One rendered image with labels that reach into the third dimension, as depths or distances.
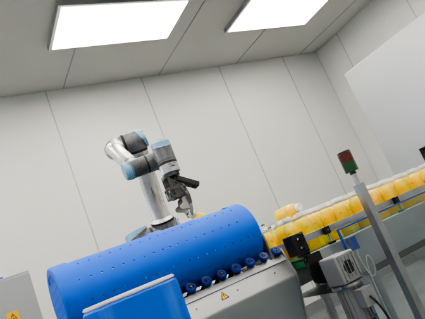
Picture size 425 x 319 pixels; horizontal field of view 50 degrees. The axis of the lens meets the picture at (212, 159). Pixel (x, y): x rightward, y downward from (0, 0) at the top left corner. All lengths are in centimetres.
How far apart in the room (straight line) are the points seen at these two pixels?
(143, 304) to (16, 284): 221
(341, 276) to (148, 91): 414
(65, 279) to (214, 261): 59
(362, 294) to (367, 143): 521
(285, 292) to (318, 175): 441
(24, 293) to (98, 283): 169
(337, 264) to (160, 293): 90
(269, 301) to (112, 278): 68
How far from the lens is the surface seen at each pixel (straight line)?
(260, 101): 635
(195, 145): 557
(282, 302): 209
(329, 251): 213
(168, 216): 283
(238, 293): 196
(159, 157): 209
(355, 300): 201
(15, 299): 341
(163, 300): 130
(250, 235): 203
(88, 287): 176
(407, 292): 219
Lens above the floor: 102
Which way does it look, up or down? 12 degrees up
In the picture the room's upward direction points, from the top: 22 degrees counter-clockwise
